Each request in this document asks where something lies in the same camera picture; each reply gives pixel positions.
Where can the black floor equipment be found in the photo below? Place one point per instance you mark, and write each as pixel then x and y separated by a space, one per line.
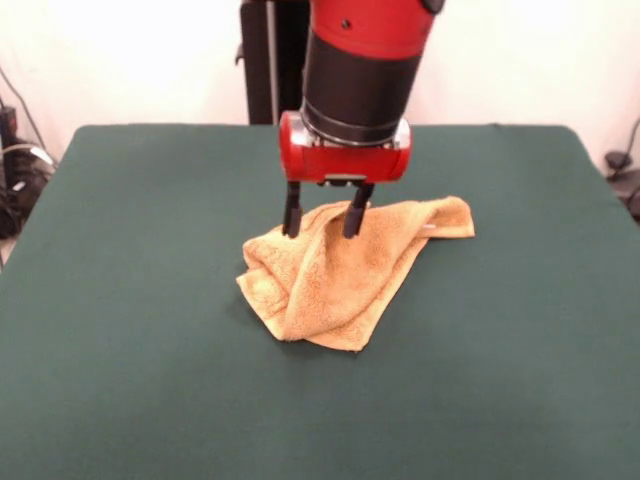
pixel 20 200

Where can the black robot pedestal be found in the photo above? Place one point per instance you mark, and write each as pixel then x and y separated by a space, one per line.
pixel 260 75

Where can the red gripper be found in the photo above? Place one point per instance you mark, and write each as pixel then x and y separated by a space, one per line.
pixel 345 162

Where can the black round device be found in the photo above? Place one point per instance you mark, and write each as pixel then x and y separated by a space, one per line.
pixel 625 187

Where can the orange terry towel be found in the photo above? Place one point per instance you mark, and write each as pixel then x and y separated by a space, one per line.
pixel 340 280

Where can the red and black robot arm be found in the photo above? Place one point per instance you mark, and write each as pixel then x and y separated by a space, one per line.
pixel 360 75

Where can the dark green table cloth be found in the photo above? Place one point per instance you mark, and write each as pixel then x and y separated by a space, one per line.
pixel 150 350

